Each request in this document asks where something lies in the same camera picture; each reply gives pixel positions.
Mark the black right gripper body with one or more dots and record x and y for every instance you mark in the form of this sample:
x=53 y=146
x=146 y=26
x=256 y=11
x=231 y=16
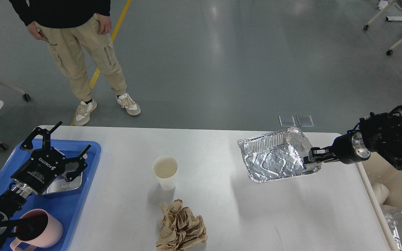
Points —
x=350 y=148

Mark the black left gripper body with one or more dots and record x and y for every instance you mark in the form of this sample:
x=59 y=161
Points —
x=41 y=169

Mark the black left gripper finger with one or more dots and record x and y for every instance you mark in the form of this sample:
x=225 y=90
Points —
x=74 y=166
x=27 y=144

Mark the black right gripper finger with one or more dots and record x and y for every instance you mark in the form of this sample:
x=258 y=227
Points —
x=319 y=159
x=316 y=151

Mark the stainless steel rectangular dish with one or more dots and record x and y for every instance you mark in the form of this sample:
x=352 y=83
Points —
x=59 y=185

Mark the aluminium foil tray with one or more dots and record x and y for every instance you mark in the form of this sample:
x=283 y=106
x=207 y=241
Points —
x=276 y=155

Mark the pink ribbed mug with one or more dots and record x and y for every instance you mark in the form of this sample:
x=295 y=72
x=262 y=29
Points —
x=36 y=229

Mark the white paper cup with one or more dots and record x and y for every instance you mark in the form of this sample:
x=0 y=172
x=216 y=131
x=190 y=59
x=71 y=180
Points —
x=165 y=169

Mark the brown paper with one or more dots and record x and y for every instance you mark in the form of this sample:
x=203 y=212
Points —
x=180 y=228

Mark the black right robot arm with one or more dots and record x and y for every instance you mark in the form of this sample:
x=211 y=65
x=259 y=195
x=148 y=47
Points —
x=380 y=133

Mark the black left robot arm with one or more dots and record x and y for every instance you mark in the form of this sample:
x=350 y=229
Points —
x=12 y=200

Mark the person's right hand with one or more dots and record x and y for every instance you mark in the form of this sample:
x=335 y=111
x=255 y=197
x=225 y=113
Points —
x=36 y=32

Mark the person's left hand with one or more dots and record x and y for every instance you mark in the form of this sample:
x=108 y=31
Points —
x=105 y=24

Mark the clear floor plate right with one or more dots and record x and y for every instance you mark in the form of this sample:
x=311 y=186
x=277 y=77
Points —
x=305 y=121

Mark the clear floor plate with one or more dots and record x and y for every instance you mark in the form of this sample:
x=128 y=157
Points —
x=287 y=121
x=305 y=121

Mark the clear floor plate left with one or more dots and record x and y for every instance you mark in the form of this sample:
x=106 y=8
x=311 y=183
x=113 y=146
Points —
x=287 y=121

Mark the crumpled white cup in bin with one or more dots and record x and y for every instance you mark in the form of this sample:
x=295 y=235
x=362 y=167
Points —
x=381 y=192

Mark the beige plastic bin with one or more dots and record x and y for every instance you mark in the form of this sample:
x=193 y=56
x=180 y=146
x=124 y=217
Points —
x=377 y=170

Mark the person in beige trousers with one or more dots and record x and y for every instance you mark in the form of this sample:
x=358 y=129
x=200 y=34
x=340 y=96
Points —
x=72 y=26

